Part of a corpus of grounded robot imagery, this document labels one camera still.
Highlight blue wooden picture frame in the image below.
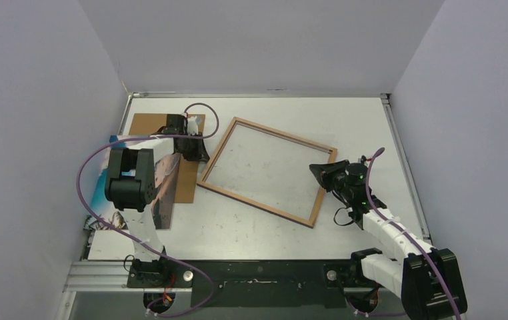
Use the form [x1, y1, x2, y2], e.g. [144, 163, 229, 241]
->
[196, 116, 339, 229]

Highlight brown cardboard backing board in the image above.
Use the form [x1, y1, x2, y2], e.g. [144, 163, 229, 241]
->
[124, 113, 199, 203]

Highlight clear acrylic glass sheet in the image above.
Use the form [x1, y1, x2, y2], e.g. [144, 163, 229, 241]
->
[205, 124, 337, 219]

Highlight beach landscape photo print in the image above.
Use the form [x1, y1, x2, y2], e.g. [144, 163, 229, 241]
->
[85, 135, 181, 230]

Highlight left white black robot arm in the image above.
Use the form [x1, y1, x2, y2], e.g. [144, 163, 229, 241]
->
[104, 113, 209, 287]

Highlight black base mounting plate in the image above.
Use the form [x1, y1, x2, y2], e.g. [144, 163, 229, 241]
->
[123, 259, 380, 315]

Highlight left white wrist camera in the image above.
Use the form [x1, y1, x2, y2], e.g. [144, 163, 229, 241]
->
[187, 115, 203, 136]

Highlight aluminium front rail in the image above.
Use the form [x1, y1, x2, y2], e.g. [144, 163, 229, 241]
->
[66, 259, 373, 292]

